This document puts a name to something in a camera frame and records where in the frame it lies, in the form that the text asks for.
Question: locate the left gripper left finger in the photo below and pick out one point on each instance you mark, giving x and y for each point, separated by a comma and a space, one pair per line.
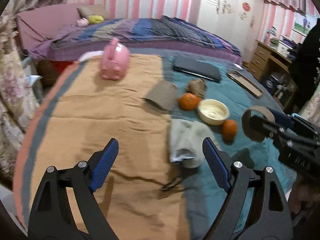
51, 215

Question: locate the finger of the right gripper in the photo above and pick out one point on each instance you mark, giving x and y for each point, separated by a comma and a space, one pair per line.
296, 124
286, 136

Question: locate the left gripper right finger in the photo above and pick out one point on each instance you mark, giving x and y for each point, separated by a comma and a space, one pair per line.
268, 216

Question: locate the brown cardboard tape roll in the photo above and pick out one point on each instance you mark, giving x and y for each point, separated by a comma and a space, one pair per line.
252, 122

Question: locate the lower orange tangerine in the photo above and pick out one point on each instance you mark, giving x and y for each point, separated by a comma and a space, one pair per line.
229, 130

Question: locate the orange tangerine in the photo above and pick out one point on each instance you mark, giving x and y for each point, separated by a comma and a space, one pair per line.
229, 130
188, 102

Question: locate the beige phone case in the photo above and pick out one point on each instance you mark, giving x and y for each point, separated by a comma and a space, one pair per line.
245, 83

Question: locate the white round bowl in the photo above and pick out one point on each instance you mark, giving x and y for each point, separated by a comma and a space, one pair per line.
213, 112

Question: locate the wooden desk with drawers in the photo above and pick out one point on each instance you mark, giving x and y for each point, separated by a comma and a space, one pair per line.
271, 69

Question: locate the upper orange tangerine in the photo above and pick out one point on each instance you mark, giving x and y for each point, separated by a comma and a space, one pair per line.
188, 102

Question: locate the grey crumpled cloth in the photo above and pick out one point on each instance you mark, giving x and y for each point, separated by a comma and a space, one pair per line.
185, 142

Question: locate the black rectangular case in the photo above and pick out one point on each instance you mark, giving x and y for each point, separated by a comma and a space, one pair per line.
196, 68

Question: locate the flat brown cardboard piece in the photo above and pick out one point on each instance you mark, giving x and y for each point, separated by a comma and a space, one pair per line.
162, 96

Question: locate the white decorated wardrobe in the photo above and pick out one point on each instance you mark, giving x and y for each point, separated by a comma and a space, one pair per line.
236, 21

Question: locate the floral beige curtain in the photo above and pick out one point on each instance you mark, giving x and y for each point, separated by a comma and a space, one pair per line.
18, 102

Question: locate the striped purple blue bedspread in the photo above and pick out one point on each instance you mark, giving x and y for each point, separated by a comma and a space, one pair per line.
165, 33

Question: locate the pink piggy bank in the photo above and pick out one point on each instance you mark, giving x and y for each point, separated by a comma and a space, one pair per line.
115, 61

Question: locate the yellow plush toy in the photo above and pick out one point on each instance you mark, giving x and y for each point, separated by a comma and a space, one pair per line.
95, 19

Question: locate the purple headboard cover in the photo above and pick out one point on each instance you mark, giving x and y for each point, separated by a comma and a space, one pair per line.
41, 24

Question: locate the pink plush toy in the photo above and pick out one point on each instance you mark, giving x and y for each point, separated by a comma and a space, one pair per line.
83, 22

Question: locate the brown pillow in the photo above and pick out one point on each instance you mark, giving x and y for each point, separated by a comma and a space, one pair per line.
88, 10

